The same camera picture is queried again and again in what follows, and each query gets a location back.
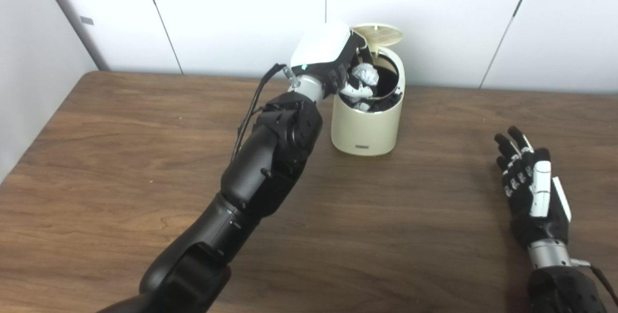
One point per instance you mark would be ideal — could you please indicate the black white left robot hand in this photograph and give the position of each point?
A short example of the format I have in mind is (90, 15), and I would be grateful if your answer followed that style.
(321, 47)

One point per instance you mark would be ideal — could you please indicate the white paper ball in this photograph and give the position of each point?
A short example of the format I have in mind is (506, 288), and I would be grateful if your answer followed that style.
(365, 75)

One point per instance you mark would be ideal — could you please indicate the cream-colored desktop trash bin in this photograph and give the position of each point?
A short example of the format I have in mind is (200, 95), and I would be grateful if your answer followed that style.
(367, 127)

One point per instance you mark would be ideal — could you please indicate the cream round bin lid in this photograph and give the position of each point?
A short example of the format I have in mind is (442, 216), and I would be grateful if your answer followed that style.
(381, 35)

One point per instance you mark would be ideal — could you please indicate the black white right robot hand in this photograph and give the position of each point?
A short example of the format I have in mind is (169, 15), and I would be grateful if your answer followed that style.
(533, 206)

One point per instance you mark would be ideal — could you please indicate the grey tape patch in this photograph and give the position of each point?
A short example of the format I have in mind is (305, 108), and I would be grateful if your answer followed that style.
(87, 20)

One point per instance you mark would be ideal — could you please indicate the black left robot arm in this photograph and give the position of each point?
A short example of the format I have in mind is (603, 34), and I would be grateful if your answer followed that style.
(260, 173)

